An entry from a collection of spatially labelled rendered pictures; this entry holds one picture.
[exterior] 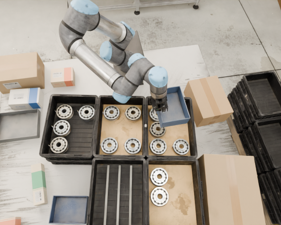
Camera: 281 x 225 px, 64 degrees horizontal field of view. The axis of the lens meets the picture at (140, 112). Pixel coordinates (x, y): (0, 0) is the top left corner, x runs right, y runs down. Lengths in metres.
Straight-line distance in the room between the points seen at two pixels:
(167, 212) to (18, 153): 1.02
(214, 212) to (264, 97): 1.25
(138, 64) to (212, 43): 2.26
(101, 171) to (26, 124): 0.66
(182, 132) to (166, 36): 1.81
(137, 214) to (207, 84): 0.97
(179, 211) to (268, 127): 1.25
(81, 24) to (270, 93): 1.76
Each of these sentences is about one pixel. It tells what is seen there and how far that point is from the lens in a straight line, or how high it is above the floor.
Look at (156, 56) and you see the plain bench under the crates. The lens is 1.94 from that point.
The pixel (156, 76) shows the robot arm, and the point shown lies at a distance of 0.88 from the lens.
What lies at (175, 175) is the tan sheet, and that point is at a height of 0.83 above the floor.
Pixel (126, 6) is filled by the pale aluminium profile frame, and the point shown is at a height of 0.14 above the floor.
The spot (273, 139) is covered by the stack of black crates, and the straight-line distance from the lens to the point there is 2.28.
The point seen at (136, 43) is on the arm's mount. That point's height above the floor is 0.97.
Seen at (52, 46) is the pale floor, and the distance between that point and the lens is 3.05.
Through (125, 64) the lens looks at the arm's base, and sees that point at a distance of 1.55.
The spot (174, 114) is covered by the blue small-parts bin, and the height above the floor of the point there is 1.07.
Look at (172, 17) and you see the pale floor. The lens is 3.33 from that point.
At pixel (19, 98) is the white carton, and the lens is 1.77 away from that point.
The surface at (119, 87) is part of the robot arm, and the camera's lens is 0.98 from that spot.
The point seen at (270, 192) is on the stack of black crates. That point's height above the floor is 0.30.
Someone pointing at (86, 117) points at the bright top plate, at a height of 0.86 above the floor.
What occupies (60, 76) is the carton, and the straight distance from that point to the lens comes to 1.79.
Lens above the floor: 2.20
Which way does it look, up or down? 65 degrees down
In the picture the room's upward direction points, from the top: 6 degrees clockwise
